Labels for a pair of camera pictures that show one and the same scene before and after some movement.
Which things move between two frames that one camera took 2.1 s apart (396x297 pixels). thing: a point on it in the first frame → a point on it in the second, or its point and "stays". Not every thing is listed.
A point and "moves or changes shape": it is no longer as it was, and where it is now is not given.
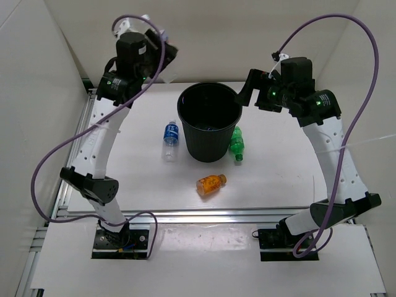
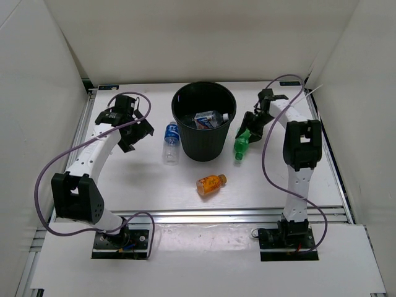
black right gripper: (255, 80) → (247, 117)
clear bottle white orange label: (142, 23) → (210, 119)
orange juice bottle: (207, 184) stays
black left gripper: (171, 52) → (143, 129)
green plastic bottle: (237, 145) moves or changes shape
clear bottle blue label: (170, 143) stays
